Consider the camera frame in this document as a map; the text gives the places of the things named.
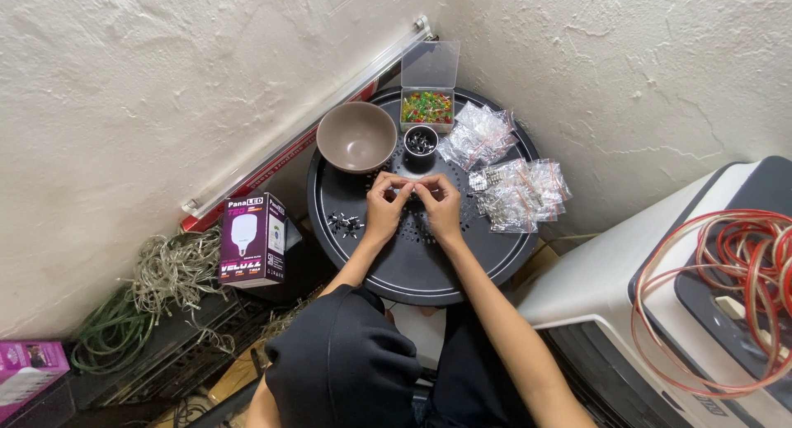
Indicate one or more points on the long red cardboard box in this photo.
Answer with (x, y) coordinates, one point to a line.
(247, 190)

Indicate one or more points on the small black cup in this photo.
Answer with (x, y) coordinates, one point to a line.
(421, 156)

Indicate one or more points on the black plastic crate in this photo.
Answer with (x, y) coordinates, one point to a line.
(179, 360)

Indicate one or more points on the heap of coloured LEDs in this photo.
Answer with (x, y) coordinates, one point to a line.
(427, 107)

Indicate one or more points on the person's black clothing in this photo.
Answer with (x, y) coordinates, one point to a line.
(340, 366)

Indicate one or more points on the pile of clear zip bags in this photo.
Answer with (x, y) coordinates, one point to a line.
(479, 134)

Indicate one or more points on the purple light bulb box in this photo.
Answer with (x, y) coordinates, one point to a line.
(250, 242)

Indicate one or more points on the person's left hand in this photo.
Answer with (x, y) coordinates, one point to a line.
(380, 214)

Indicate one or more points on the white plug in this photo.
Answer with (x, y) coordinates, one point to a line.
(731, 306)

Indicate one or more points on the clear plastic hinged box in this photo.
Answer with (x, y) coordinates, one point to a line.
(429, 69)

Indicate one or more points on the pile of black loose components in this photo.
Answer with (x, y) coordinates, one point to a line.
(345, 222)

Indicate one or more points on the round black perforated tray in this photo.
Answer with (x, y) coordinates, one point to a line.
(408, 261)

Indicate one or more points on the person's right hand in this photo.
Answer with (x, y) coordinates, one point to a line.
(444, 214)

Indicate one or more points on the brown bowl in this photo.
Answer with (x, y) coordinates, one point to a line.
(357, 137)

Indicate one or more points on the pile of bags with metal parts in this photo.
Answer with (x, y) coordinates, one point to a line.
(520, 193)

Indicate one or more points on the white and black appliance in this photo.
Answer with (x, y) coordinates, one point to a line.
(594, 292)

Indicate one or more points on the white tube light fixture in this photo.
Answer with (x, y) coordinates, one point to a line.
(297, 125)

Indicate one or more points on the heap of components in cup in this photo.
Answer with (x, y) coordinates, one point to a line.
(421, 141)

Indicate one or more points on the pink cardboard box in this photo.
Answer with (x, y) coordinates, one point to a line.
(28, 372)

